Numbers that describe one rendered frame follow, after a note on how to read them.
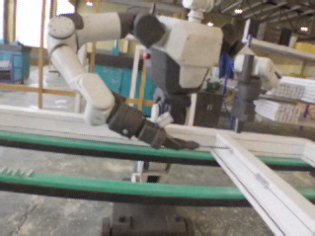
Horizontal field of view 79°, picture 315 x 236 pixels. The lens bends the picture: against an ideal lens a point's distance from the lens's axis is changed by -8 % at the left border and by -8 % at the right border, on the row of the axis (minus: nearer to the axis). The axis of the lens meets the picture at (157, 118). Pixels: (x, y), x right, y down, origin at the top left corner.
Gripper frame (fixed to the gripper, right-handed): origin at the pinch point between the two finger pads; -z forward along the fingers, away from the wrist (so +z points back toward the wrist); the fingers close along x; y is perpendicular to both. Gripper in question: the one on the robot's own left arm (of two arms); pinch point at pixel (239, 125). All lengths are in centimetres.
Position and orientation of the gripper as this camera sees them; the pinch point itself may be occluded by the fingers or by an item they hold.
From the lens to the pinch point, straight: 84.4
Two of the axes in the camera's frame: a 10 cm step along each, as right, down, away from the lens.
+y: 9.8, 1.1, 1.3
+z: 1.4, -9.6, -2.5
